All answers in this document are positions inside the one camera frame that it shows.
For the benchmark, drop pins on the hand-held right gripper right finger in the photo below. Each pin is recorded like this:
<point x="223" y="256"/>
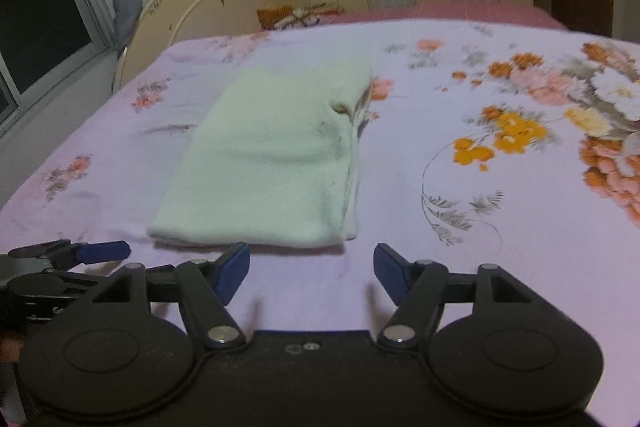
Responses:
<point x="391" y="272"/>

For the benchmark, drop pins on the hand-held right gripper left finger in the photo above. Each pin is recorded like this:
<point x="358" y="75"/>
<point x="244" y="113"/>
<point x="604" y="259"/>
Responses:
<point x="233" y="272"/>

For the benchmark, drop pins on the cream round headboard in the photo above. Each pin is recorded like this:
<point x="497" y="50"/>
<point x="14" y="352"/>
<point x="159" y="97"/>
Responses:
<point x="200" y="2"/>

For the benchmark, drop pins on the dark sliding window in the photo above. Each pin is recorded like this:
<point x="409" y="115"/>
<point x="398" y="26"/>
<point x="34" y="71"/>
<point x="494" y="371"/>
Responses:
<point x="40" y="7"/>

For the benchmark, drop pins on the cream small cloth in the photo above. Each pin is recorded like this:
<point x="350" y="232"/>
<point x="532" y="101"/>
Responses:
<point x="270" y="157"/>

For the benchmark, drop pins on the beige patterned folded cloth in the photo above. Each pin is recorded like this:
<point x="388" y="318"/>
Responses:
<point x="307" y="18"/>

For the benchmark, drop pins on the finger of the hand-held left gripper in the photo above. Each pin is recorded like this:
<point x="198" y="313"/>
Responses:
<point x="55" y="286"/>
<point x="102" y="251"/>

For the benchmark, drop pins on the pink bed sheet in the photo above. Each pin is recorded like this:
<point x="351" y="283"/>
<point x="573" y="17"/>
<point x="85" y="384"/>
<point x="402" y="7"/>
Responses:
<point x="450" y="13"/>

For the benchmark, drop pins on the orange patterned cloth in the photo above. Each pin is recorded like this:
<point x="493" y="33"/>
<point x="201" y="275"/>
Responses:
<point x="274" y="18"/>

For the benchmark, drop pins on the lilac floral blanket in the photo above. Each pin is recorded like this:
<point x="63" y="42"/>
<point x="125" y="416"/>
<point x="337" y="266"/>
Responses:
<point x="475" y="217"/>

